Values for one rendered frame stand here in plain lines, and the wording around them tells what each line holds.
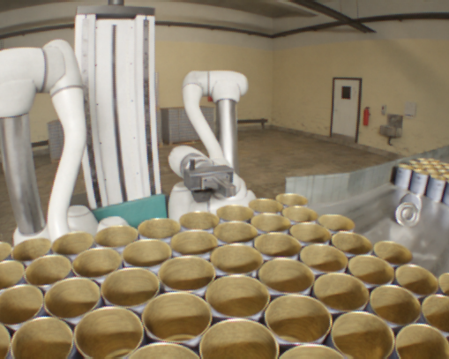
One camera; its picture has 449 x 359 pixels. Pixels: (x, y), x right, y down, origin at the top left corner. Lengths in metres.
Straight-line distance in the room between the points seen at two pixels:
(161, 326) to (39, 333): 0.14
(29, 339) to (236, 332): 0.22
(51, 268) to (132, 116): 0.87
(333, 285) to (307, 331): 0.07
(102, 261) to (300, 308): 0.27
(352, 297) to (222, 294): 0.17
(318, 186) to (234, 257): 0.42
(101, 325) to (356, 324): 0.27
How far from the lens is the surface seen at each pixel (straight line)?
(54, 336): 0.31
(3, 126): 0.76
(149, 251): 0.39
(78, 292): 0.34
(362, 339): 0.32
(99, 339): 0.31
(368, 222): 0.69
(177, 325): 0.32
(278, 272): 0.35
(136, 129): 1.15
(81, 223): 0.96
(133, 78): 1.15
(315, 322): 0.31
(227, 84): 1.24
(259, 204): 0.52
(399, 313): 0.37
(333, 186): 0.76
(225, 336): 0.27
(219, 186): 0.62
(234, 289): 0.32
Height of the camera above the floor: 1.37
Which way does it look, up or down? 19 degrees down
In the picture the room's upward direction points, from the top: straight up
